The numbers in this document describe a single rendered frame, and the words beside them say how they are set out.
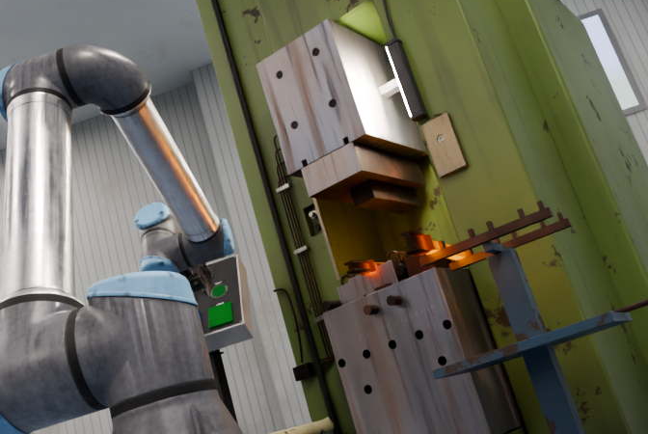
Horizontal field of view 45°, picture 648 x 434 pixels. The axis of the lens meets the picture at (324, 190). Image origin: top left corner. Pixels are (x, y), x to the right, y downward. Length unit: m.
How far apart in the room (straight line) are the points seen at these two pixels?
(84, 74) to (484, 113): 1.18
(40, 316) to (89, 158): 5.81
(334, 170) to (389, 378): 0.63
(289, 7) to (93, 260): 4.34
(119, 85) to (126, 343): 0.60
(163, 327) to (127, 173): 5.71
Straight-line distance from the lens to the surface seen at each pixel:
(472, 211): 2.24
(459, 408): 2.06
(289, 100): 2.45
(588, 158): 2.61
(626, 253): 2.56
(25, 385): 1.16
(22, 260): 1.28
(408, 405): 2.12
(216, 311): 2.35
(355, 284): 2.25
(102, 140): 6.98
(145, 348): 1.09
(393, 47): 2.41
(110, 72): 1.53
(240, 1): 2.88
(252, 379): 6.14
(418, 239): 1.71
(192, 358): 1.10
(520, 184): 2.20
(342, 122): 2.32
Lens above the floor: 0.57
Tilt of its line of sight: 17 degrees up
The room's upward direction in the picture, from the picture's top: 17 degrees counter-clockwise
